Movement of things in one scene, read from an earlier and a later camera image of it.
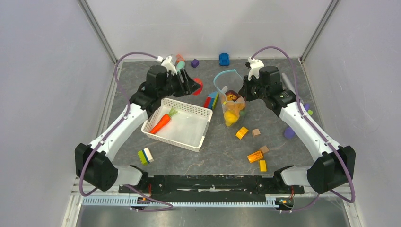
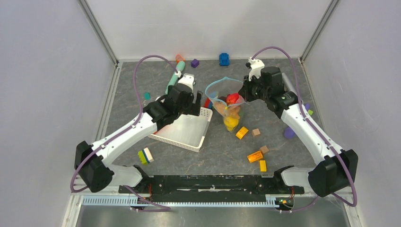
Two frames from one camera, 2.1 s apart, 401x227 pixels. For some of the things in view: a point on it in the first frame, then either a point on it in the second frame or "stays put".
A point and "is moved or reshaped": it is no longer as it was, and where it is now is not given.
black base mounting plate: x=196 y=188 stays put
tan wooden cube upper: x=255 y=132 stays put
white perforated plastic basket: x=181 y=125 stays put
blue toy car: x=224 y=60 stays put
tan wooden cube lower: x=264 y=149 stays put
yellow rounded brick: x=241 y=132 stays put
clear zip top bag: x=230 y=84 is moved or reshaped
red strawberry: x=197 y=80 to x=231 y=98
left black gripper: x=190 y=86 to x=191 y=109
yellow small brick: x=263 y=166 stays put
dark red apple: x=232 y=92 to x=223 y=98
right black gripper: x=247 y=84 stays put
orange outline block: x=179 y=58 stays put
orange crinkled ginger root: x=234 y=107 to x=231 y=111
